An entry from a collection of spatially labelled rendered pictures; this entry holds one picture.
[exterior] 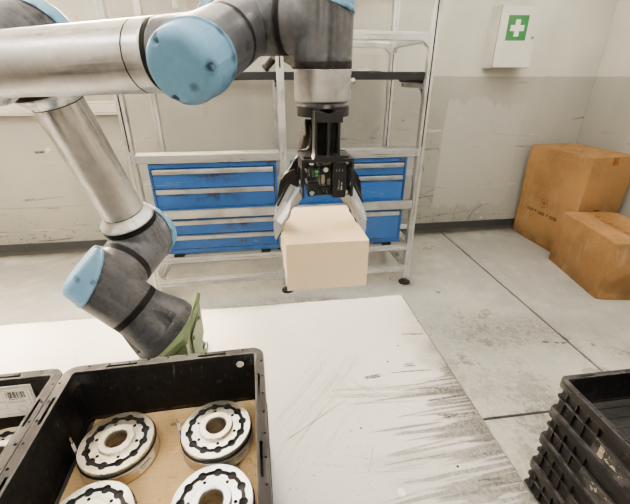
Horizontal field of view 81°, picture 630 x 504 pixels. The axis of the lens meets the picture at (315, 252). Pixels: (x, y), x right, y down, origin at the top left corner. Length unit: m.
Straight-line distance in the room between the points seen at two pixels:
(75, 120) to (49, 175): 2.72
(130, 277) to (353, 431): 0.55
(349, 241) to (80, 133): 0.52
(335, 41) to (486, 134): 3.16
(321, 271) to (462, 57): 2.99
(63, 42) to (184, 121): 2.61
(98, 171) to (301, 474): 0.67
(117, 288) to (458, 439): 0.73
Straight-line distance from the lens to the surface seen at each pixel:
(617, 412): 1.40
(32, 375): 0.72
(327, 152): 0.50
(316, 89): 0.50
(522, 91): 3.72
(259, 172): 2.25
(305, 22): 0.51
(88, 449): 0.67
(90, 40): 0.50
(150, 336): 0.85
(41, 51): 0.55
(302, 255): 0.53
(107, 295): 0.83
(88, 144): 0.81
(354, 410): 0.85
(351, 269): 0.55
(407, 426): 0.84
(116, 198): 0.85
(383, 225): 2.48
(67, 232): 3.63
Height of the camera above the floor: 1.34
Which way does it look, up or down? 26 degrees down
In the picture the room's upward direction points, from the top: straight up
